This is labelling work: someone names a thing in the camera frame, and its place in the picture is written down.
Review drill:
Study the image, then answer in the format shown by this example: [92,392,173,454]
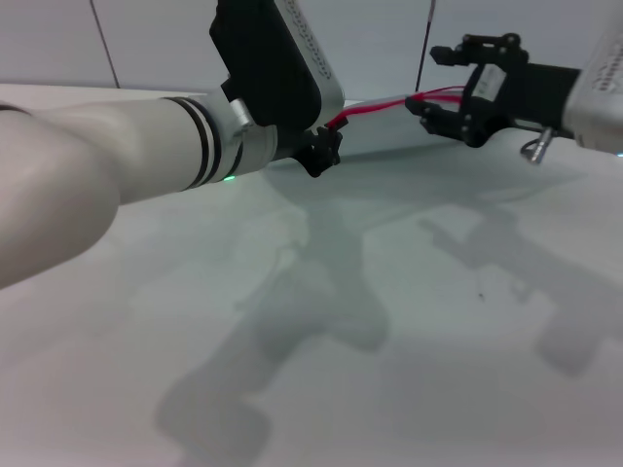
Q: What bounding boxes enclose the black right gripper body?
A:
[461,61,583,128]

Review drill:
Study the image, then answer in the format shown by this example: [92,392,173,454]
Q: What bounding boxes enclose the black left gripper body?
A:
[279,140,322,179]

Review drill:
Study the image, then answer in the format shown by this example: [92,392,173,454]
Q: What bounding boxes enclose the clear document bag red zip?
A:
[270,85,468,169]

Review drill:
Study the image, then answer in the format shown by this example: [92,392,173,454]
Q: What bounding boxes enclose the grey cable loop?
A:
[519,126,556,166]

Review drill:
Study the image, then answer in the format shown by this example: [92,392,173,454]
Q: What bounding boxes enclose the left wrist camera housing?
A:
[208,0,347,142]

